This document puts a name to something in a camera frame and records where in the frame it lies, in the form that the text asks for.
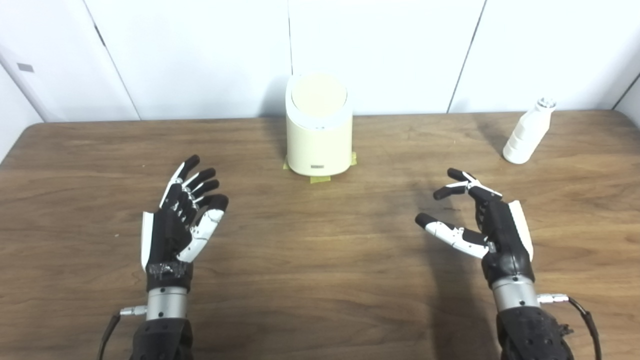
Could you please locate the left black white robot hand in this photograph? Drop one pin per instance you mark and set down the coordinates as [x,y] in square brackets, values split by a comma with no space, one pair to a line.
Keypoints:
[167,235]

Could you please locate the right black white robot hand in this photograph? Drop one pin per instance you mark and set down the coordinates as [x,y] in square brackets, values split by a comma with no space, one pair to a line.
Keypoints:
[505,240]

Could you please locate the small white plastic bottle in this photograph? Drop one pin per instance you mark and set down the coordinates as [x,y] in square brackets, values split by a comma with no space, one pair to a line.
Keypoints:
[525,137]

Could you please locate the cream-colored lidded bin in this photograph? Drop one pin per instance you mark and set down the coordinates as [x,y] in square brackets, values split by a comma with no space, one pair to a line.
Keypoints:
[318,135]

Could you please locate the yellow tape piece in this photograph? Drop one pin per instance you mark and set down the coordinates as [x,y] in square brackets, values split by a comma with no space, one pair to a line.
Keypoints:
[353,159]
[320,179]
[285,163]

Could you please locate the black wall panel hinge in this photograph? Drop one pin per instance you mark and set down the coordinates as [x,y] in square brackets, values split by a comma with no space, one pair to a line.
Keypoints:
[100,36]

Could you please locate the small grey wall label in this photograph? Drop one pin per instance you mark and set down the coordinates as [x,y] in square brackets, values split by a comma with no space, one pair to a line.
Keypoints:
[25,67]

